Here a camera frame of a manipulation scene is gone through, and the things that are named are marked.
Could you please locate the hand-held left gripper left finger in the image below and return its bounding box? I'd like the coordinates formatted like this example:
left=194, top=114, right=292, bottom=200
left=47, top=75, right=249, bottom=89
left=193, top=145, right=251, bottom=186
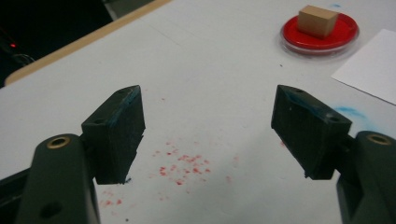
left=14, top=84, right=147, bottom=224

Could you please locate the white paper sheet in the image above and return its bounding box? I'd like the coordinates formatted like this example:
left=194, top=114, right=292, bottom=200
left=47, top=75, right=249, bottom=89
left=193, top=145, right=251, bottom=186
left=331, top=28, right=396, bottom=106

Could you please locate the wooden stamp block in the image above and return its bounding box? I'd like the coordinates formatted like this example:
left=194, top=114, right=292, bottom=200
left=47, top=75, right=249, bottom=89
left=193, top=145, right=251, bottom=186
left=296, top=5, right=340, bottom=40

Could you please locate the red round plate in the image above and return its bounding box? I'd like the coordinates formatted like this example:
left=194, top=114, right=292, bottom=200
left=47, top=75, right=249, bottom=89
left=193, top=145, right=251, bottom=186
left=279, top=12, right=361, bottom=58

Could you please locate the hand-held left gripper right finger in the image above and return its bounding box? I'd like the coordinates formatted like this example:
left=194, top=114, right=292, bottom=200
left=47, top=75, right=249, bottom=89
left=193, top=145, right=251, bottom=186
left=270, top=84, right=396, bottom=224

